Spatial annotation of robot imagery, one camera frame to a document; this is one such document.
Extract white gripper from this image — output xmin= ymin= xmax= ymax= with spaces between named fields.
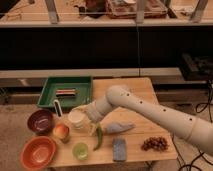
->
xmin=71 ymin=102 xmax=103 ymax=135

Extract dark maroon bowl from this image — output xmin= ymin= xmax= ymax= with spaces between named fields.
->
xmin=27 ymin=109 xmax=54 ymax=135

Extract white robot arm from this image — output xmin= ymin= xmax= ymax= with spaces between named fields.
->
xmin=72 ymin=85 xmax=213 ymax=156

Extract white cup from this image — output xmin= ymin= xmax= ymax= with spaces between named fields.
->
xmin=68 ymin=110 xmax=85 ymax=129

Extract green chili pepper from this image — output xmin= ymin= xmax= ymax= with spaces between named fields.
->
xmin=93 ymin=125 xmax=103 ymax=151

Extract green plastic tray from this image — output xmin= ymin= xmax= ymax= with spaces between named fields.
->
xmin=37 ymin=76 xmax=93 ymax=109

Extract blue crumpled cloth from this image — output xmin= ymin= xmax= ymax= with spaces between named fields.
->
xmin=105 ymin=122 xmax=135 ymax=134

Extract orange yellow cup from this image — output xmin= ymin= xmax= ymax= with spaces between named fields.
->
xmin=53 ymin=123 xmax=70 ymax=143

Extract red items in tray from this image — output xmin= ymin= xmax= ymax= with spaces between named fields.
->
xmin=56 ymin=89 xmax=77 ymax=97

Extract small green cup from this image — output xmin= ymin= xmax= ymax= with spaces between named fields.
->
xmin=72 ymin=143 xmax=88 ymax=160

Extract blue sponge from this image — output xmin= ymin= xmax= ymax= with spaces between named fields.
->
xmin=113 ymin=138 xmax=127 ymax=162

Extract orange bowl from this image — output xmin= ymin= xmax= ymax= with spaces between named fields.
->
xmin=20 ymin=136 xmax=56 ymax=171

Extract bunch of red grapes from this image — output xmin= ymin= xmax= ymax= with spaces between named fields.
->
xmin=141 ymin=137 xmax=168 ymax=151

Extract white handled utensil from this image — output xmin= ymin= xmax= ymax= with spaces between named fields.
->
xmin=53 ymin=99 xmax=63 ymax=117

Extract black cable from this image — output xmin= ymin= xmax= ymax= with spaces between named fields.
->
xmin=170 ymin=78 xmax=213 ymax=171

